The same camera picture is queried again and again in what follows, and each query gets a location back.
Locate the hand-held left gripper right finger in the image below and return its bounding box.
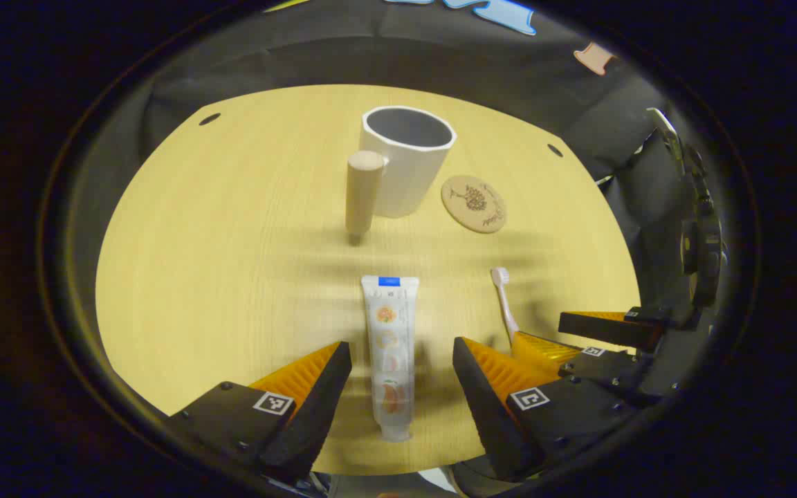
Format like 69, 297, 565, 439
452, 337, 648, 481

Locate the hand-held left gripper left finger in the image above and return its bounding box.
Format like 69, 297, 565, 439
163, 341, 353, 485

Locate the pale pink toothbrush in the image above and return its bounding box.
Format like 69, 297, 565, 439
491, 268, 520, 347

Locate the white toothpaste tube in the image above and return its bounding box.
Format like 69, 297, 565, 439
361, 275, 420, 442

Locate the round cork coaster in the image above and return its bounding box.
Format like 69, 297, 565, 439
441, 175, 508, 234

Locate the white cup with wooden handle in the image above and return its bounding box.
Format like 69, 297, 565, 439
345, 105, 457, 246

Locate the light wooden desktop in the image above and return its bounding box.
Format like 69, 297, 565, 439
95, 84, 641, 477

